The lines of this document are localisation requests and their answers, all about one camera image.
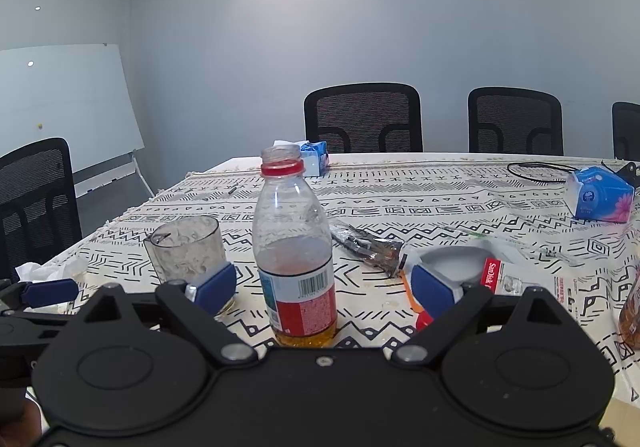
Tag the red bottle cap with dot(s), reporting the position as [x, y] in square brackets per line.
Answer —
[424, 322]

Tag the small black device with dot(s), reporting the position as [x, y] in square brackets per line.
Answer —
[627, 172]

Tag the black mesh office chair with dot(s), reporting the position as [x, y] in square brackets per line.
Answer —
[629, 127]
[515, 119]
[362, 117]
[35, 207]

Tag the small blue tissue pack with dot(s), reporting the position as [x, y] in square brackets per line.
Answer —
[315, 157]

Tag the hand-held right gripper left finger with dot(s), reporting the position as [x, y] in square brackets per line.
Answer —
[216, 288]

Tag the clear package with red card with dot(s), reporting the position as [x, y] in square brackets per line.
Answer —
[495, 272]

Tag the blue floral tissue pack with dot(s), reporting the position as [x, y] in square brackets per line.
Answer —
[600, 194]

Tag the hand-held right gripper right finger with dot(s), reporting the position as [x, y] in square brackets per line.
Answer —
[431, 288]

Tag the brown drink bottle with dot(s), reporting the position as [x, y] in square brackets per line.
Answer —
[632, 312]

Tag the crumpled white tissue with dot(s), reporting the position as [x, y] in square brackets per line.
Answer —
[42, 272]

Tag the clear glass cup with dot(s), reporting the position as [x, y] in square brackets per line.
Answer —
[185, 247]

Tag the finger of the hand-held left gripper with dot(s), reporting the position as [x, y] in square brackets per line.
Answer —
[47, 291]

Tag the white patterned tablecloth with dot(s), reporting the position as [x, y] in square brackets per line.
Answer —
[450, 207]

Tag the clear plastic bottle red label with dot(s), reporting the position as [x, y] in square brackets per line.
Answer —
[295, 307]

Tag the dark snack wrapper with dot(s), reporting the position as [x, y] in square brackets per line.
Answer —
[367, 247]

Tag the white whiteboard on stand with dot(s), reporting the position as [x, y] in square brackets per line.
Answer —
[60, 102]

